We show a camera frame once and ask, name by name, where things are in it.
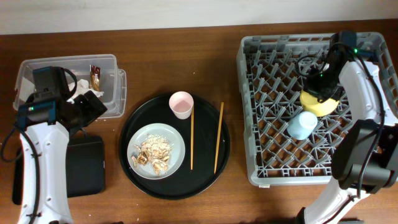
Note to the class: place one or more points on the round black serving tray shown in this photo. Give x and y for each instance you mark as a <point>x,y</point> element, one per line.
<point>183,183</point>

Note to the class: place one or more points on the gold snack wrapper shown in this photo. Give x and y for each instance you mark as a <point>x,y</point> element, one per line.
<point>95,73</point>

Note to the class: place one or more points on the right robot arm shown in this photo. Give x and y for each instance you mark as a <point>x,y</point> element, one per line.
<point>366,159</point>

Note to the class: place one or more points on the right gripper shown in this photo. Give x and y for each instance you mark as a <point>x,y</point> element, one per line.
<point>310,87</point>

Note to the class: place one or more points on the food scraps pile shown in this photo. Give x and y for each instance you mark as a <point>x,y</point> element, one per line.
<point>155,150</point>

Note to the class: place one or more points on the grey dishwasher rack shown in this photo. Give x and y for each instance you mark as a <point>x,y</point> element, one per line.
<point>272,72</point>

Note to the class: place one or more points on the white napkin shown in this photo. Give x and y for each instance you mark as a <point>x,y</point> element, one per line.
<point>82,88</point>

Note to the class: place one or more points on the clear plastic waste bin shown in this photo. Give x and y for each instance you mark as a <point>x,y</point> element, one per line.
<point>112,79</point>

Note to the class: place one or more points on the yellow bowl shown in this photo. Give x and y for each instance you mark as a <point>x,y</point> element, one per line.
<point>311,104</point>

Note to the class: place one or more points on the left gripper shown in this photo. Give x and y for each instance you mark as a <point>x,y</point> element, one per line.
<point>93,111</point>

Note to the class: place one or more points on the pink cup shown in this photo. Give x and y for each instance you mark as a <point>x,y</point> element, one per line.
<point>181,103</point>

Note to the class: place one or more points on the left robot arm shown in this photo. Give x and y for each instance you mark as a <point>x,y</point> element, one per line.
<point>52,113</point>

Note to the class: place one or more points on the black rectangular tray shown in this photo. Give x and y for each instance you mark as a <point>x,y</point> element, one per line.
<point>85,166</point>

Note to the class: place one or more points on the wooden chopstick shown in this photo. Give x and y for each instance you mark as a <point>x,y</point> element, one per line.
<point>192,138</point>
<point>218,137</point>

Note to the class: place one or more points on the grey plate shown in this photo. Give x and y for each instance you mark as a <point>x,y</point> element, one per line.
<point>176,156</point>

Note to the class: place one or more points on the blue cup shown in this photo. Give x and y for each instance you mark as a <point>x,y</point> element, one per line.
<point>302,125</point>

